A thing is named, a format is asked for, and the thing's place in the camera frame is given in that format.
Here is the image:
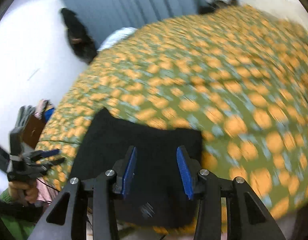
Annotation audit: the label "black pants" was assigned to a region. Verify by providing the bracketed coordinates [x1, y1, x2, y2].
[70, 108, 202, 229]

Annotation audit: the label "person's left hand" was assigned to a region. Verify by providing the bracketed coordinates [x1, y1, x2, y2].
[8, 180, 39, 204]

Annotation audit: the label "brown wooden drawer cabinet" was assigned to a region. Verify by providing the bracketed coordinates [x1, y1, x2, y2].
[22, 115, 46, 149]

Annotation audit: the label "pink dotted pyjama legs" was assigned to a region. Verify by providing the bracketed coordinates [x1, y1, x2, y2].
[37, 178, 59, 203]

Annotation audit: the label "stack of colourful clothes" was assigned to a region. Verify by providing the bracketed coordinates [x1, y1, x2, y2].
[34, 99, 55, 123]

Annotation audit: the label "green floral bed quilt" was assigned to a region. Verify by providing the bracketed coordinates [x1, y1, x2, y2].
[37, 6, 308, 218]

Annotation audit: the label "light blue folded cloth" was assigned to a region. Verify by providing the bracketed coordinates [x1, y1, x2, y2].
[97, 27, 138, 52]

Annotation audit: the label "blue-grey curtain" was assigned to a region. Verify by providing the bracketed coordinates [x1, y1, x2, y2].
[62, 0, 206, 46]

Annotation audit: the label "black clothes hanging on wall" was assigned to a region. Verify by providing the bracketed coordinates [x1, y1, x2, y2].
[60, 8, 98, 64]

